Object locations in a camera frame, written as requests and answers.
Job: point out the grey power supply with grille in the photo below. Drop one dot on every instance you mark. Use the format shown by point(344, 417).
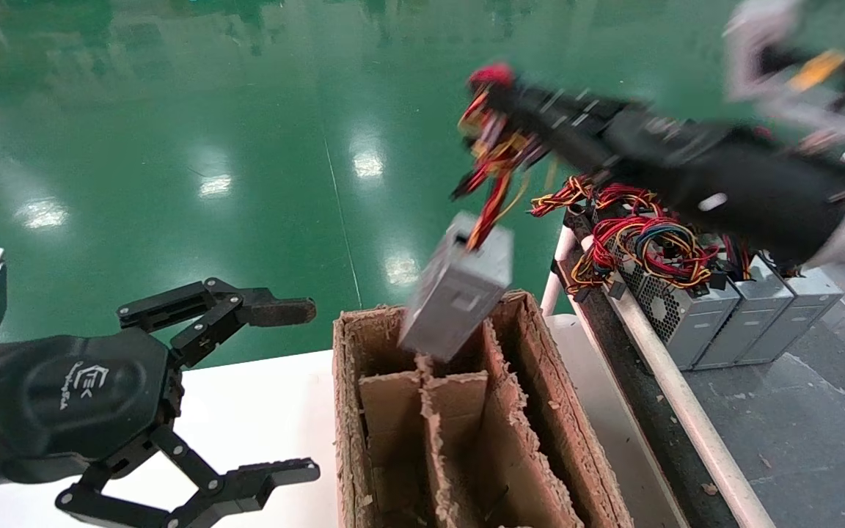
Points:
point(675, 323)

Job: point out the grey power supply unit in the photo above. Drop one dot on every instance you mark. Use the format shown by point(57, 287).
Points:
point(796, 312)
point(749, 315)

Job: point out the short white rail pipe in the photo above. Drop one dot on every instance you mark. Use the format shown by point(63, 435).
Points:
point(558, 271)

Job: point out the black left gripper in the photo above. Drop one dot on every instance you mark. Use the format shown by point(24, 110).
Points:
point(63, 403)

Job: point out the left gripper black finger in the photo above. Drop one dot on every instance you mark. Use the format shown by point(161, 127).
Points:
point(276, 312)

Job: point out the worn cardboard box with dividers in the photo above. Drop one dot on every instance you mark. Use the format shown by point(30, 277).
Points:
point(459, 425)

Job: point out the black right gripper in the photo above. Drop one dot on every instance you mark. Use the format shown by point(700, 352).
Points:
point(745, 183)

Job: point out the long white rail pipe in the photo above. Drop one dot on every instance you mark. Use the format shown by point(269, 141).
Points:
point(686, 411)

